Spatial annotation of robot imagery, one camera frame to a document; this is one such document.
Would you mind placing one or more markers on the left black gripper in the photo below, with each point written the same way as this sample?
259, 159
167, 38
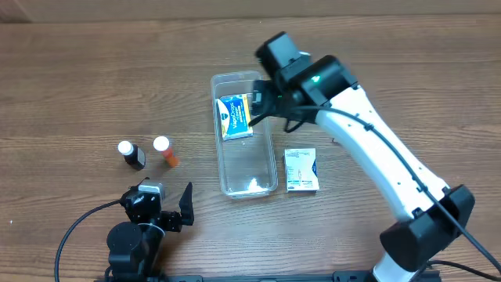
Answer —
172, 220

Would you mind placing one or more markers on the blue yellow cough drops box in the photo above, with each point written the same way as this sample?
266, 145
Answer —
234, 113

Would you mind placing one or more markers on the clear plastic container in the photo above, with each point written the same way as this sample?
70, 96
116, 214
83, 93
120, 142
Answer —
246, 159

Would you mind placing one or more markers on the white blue medicine box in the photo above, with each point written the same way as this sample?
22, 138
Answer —
301, 170

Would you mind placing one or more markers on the orange pill bottle white cap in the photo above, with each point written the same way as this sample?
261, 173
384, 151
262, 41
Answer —
163, 145

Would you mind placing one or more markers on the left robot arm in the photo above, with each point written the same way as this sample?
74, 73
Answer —
134, 245

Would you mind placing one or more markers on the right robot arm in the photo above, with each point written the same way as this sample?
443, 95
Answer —
430, 214

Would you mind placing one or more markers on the dark bottle white cap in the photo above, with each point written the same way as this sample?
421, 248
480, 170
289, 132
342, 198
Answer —
132, 154

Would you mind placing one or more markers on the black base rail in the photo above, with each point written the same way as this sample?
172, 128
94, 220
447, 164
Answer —
338, 276

